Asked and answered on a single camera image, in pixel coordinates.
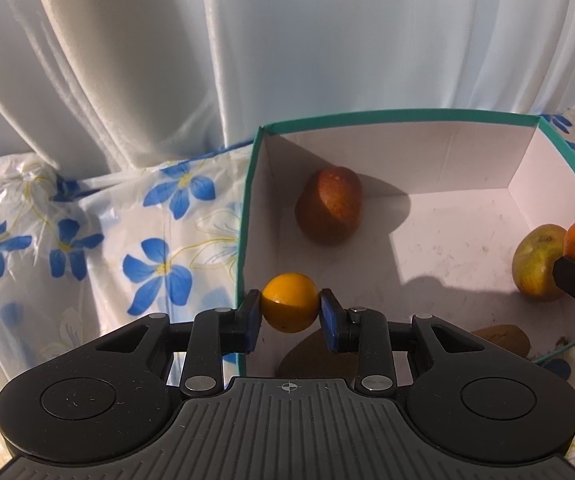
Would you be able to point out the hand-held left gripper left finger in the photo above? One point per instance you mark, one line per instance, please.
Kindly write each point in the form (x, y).
(253, 321)

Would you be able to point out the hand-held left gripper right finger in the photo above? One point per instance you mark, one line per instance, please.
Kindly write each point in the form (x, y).
(328, 322)

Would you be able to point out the yellow cherry tomato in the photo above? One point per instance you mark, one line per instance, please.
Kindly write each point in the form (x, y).
(290, 302)

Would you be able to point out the red apple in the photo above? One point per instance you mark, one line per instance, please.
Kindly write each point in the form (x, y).
(330, 205)
(535, 265)

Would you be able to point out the brown kiwi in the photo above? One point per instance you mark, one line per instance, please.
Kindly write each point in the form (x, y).
(505, 342)
(307, 360)

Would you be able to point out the teal cardboard box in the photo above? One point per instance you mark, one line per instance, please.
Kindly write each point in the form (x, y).
(457, 240)

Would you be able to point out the blue floral tablecloth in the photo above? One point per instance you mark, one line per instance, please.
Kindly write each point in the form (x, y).
(117, 260)

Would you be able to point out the white curtain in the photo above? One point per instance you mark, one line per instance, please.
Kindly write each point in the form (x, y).
(217, 50)

